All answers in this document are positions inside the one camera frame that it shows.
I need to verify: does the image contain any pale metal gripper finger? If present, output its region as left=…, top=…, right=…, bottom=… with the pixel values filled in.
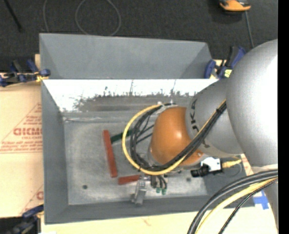
left=137, top=179, right=148, bottom=198
left=130, top=189, right=145, bottom=206

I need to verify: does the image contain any short red-brown flat block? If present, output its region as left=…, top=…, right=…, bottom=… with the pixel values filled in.
left=117, top=175, right=141, bottom=186

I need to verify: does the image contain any long red-brown flat block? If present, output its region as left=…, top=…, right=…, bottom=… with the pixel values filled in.
left=102, top=130, right=118, bottom=178

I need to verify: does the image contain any dark green flat block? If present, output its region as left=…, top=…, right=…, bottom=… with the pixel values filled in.
left=110, top=131, right=128, bottom=143

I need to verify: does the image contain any grey metal bin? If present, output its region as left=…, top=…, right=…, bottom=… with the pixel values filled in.
left=39, top=33, right=255, bottom=224

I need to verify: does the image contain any brown cardboard board, red print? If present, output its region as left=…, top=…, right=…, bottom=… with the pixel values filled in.
left=0, top=81, right=45, bottom=219

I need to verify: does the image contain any black cylinder on white bracket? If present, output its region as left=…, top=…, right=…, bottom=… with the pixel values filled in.
left=190, top=156, right=223, bottom=178

